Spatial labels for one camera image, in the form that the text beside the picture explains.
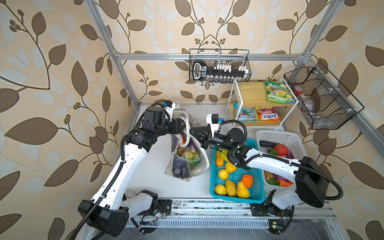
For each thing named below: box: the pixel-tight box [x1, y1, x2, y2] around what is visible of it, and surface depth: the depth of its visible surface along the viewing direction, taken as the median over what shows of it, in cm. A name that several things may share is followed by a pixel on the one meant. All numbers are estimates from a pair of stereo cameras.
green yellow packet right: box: [265, 81, 296, 104], surface depth 78 cm
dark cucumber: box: [259, 140, 280, 148], surface depth 96 cm
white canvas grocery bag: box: [164, 103, 210, 182], surface depth 81 cm
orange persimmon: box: [242, 174, 254, 188], surface depth 79 cm
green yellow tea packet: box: [176, 146, 201, 167], surface depth 84 cm
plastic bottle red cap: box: [293, 85, 319, 114], surface depth 80 cm
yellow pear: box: [236, 180, 250, 198], surface depth 76 cm
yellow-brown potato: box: [225, 179, 237, 197], surface depth 78 cm
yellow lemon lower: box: [218, 169, 229, 180], surface depth 83 cm
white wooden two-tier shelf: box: [227, 78, 299, 131], surface depth 88 cm
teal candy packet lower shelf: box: [233, 103, 257, 123], surface depth 91 cm
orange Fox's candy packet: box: [257, 107, 282, 122], surface depth 92 cm
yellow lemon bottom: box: [215, 184, 227, 196], surface depth 78 cm
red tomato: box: [274, 144, 289, 157], surface depth 90 cm
